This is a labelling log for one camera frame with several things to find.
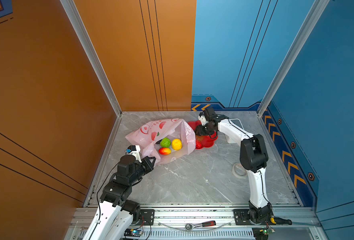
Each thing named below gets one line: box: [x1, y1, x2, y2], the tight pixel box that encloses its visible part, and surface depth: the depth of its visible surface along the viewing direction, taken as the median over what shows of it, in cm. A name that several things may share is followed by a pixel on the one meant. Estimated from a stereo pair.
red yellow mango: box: [158, 147, 172, 155], surface depth 96 cm
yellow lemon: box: [171, 138, 183, 151], surface depth 98 cm
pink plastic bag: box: [125, 118, 197, 165], surface depth 88 cm
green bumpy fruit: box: [160, 137, 172, 148], surface depth 98 cm
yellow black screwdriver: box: [270, 217, 293, 225], surface depth 72 cm
